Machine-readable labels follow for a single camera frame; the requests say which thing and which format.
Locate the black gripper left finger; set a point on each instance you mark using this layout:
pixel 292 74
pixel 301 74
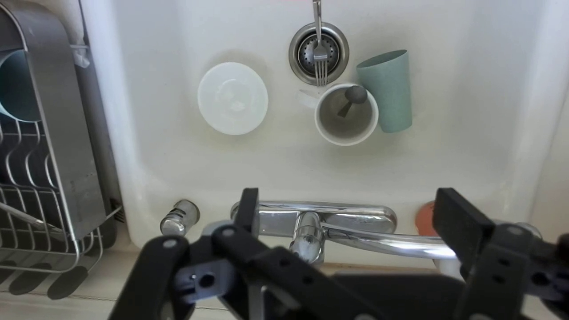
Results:
pixel 285 272

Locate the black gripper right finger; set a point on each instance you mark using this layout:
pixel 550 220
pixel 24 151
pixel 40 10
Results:
pixel 499 266

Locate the chrome sprayer cap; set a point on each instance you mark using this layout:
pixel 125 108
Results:
pixel 180 213

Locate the white ceramic mug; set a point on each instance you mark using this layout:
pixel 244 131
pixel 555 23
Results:
pixel 331 124

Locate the white ceramic sink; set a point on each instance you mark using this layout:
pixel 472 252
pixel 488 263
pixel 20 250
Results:
pixel 179 160

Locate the round white plastic lid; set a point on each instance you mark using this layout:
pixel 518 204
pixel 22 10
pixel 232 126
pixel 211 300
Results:
pixel 232 97

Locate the dark spoon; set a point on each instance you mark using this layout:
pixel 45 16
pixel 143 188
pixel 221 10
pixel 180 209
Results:
pixel 356 92

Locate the teal plastic cup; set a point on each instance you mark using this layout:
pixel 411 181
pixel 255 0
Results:
pixel 388 89

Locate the steel sink drain strainer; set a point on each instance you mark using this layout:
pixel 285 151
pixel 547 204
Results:
pixel 303 58

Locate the steel dish rack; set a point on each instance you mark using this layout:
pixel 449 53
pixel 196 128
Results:
pixel 59 117

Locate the blue bowl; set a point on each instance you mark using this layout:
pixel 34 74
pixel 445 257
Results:
pixel 15 81

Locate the chrome faucet base plate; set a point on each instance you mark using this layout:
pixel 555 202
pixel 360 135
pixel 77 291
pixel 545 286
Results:
pixel 356 213

